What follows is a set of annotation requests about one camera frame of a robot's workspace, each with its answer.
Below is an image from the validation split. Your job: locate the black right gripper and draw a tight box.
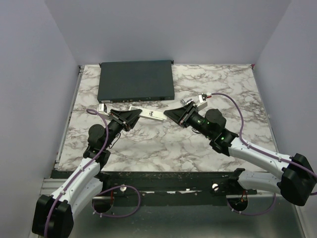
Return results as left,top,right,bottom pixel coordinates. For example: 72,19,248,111
164,101,213,139

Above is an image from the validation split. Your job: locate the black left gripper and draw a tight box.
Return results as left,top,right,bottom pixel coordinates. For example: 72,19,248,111
103,109,142,149

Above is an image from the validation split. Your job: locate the white remote control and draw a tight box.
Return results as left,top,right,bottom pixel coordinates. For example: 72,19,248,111
129,106,167,121

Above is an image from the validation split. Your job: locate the white battery cover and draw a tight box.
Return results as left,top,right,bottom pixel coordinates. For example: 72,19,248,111
147,111,165,120

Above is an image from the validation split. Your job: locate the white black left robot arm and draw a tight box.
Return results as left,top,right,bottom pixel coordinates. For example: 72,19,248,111
32,109,142,238

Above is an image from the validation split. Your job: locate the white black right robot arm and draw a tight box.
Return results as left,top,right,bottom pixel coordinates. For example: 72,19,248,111
164,103,317,206

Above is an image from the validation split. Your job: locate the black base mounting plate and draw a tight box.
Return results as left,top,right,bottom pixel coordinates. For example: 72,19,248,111
87,169,258,212

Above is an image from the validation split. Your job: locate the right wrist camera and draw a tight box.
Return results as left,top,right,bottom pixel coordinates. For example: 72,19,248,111
197,93,211,111

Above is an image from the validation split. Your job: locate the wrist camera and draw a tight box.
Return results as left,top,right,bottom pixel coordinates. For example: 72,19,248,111
97,103,108,119
197,93,211,111

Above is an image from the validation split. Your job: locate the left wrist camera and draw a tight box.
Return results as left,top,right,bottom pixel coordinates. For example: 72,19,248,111
97,103,108,119

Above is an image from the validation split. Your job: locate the dark network switch box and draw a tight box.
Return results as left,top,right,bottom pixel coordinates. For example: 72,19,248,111
97,59,175,103

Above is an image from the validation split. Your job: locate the aluminium table edge rail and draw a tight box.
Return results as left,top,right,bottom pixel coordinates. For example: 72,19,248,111
53,65,85,170

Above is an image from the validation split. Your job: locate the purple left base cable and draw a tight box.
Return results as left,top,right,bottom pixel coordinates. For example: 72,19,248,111
92,185,142,219

